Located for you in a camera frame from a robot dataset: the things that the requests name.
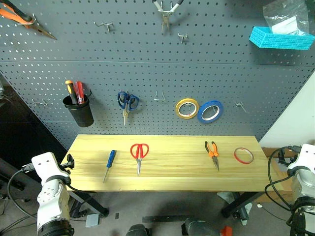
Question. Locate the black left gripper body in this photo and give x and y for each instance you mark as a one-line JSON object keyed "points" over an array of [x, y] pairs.
{"points": [[70, 162]]}

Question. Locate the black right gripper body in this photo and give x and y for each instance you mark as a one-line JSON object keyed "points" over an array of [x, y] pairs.
{"points": [[285, 159]]}

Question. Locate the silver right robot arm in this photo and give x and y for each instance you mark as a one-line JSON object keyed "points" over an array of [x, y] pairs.
{"points": [[305, 194]]}

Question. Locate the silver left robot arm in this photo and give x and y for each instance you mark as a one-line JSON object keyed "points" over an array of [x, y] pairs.
{"points": [[53, 204]]}

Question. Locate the black table leg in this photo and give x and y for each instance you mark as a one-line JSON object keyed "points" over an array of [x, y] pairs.
{"points": [[91, 201], [241, 201]]}

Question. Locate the red tape roll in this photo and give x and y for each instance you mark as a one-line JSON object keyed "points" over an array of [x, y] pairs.
{"points": [[236, 157]]}

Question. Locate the black plastic cup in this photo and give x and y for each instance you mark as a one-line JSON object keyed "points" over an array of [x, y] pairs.
{"points": [[80, 111]]}

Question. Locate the grey foot pedal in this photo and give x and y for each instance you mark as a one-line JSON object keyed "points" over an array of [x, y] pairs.
{"points": [[92, 220]]}

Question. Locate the thin metal pegboard hook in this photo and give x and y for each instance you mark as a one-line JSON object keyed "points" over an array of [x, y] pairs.
{"points": [[40, 102], [240, 105]]}

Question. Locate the orange black needle-nose pliers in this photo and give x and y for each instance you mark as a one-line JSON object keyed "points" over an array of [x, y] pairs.
{"points": [[213, 155]]}

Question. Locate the blue tape roll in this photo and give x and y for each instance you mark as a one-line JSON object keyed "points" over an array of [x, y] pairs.
{"points": [[219, 108]]}

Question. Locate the small orange block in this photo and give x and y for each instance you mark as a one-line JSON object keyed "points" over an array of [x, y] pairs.
{"points": [[227, 231]]}

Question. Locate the dark rounded shape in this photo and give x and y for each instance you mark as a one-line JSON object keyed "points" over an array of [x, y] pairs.
{"points": [[199, 227], [137, 231]]}

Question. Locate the black flat floor strip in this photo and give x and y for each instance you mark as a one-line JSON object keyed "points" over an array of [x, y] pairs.
{"points": [[165, 218]]}

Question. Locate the metal loop pegboard hook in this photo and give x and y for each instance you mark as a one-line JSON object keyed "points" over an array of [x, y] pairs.
{"points": [[159, 97]]}

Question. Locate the yellow tape roll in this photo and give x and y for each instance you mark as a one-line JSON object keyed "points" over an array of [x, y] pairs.
{"points": [[179, 108]]}

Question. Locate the blue brick-pattern bin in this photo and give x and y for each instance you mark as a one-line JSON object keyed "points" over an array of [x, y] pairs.
{"points": [[280, 39]]}

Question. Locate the grey perforated pegboard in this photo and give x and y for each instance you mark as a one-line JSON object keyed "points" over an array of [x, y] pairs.
{"points": [[147, 68]]}

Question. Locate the metal double pegboard hook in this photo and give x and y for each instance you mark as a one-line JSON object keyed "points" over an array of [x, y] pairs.
{"points": [[106, 25]]}

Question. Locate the clear plastic bag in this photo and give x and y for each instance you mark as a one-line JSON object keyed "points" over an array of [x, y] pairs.
{"points": [[286, 17]]}

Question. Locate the orange long-nose pliers with hook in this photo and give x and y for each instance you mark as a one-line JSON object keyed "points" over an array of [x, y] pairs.
{"points": [[22, 16]]}

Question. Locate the small metal pegboard hook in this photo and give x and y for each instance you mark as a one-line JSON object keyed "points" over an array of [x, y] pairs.
{"points": [[182, 37]]}

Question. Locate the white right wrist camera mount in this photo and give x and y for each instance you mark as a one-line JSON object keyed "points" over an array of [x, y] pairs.
{"points": [[306, 157]]}

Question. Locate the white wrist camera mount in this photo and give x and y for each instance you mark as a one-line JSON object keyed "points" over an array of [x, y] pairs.
{"points": [[306, 157], [46, 164]]}

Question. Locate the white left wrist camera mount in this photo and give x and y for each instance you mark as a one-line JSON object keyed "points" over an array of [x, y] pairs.
{"points": [[46, 164]]}

